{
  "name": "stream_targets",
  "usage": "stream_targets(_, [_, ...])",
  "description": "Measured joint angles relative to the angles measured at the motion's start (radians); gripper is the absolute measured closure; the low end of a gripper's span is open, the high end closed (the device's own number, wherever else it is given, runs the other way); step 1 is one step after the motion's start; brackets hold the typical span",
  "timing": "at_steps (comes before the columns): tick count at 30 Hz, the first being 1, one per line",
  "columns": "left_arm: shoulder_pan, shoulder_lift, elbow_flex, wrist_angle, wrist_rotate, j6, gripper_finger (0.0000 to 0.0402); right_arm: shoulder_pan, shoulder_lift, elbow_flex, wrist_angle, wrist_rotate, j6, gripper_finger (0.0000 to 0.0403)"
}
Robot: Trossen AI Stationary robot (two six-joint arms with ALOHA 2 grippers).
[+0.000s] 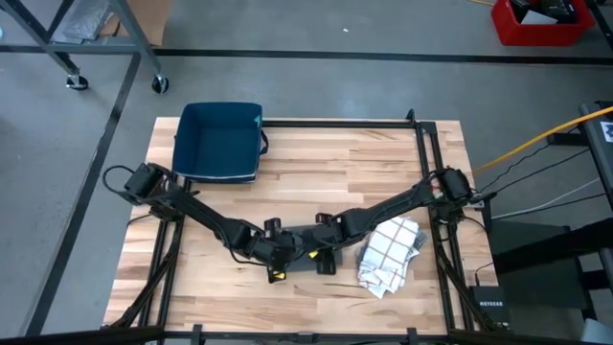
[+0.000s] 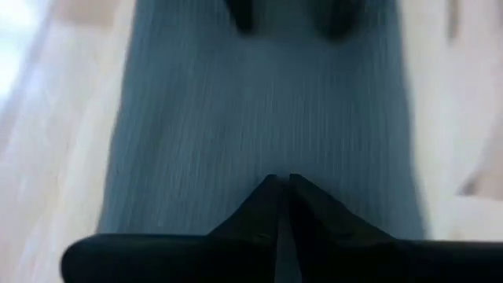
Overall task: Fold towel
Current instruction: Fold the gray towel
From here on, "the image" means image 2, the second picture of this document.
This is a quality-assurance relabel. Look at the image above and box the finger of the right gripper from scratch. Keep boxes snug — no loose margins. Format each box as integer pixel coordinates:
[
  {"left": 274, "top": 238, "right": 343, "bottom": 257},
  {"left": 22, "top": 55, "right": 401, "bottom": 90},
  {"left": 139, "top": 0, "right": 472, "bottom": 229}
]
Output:
[
  {"left": 314, "top": 0, "right": 362, "bottom": 40},
  {"left": 227, "top": 0, "right": 256, "bottom": 35}
]

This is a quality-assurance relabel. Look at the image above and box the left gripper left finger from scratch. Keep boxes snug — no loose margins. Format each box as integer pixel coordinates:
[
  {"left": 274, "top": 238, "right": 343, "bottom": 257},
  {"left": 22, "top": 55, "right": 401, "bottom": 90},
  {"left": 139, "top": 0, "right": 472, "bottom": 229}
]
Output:
[{"left": 61, "top": 175, "right": 281, "bottom": 283}]

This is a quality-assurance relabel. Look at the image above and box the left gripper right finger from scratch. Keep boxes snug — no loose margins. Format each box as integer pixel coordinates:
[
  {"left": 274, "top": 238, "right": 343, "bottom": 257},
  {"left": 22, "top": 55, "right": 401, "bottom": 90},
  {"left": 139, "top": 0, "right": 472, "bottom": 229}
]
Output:
[{"left": 289, "top": 173, "right": 503, "bottom": 283}]

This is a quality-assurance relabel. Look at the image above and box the plain dark grey towel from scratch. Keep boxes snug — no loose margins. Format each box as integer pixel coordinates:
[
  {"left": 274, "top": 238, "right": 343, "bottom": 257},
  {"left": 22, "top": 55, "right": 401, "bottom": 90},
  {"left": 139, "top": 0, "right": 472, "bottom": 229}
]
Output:
[{"left": 97, "top": 0, "right": 428, "bottom": 283}]

